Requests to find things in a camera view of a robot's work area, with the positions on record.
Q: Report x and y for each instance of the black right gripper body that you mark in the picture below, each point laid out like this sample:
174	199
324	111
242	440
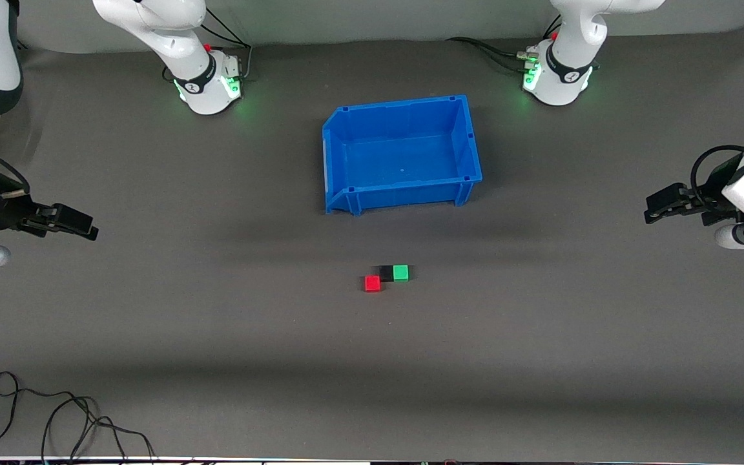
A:
2	211

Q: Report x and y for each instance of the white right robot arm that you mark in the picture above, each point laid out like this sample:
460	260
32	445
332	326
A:
172	39

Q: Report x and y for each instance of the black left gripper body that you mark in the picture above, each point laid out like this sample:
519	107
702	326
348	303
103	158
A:
710	198

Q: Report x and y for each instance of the dark grey table mat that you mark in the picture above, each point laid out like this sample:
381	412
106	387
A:
372	355

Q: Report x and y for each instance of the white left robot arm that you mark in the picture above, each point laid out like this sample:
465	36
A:
572	39

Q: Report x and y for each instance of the small red cube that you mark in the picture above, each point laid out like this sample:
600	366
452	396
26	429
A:
372	283

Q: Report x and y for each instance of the blue plastic storage bin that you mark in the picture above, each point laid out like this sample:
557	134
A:
404	155

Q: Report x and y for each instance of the small green cube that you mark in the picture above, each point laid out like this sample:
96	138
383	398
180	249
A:
401	272

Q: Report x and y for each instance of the small black cube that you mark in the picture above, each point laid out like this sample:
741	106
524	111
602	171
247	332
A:
385	272

